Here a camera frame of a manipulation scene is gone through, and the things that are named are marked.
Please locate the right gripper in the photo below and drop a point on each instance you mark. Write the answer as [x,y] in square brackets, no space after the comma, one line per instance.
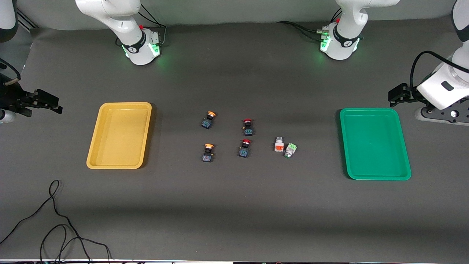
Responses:
[13,99]

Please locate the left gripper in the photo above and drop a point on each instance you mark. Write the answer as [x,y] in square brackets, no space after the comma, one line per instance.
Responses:
[407,94]

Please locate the white button with green block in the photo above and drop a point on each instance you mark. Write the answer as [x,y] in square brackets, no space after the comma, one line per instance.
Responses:
[291,149]

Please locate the white button with orange block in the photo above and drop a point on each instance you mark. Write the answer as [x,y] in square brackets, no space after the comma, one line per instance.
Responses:
[279,146]

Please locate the yellow push button switch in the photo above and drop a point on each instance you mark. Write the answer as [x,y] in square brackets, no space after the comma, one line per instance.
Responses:
[207,156]
[207,123]

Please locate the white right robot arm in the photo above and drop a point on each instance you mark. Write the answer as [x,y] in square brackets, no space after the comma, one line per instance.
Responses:
[135,44]

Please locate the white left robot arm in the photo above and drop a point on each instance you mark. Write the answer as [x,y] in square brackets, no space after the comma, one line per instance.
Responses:
[342,40]

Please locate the green plastic tray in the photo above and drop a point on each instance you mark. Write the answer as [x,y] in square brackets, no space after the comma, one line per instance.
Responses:
[373,146]

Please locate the yellow plastic tray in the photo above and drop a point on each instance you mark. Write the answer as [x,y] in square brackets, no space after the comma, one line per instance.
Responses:
[119,139]

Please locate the dark grey table mat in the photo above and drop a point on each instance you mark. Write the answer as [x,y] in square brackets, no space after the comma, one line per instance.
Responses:
[234,205]

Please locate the aluminium frame rail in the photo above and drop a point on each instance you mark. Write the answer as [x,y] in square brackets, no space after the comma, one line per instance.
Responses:
[27,21]

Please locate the red push button switch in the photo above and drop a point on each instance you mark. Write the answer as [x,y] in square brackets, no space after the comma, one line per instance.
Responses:
[248,129]
[244,151]

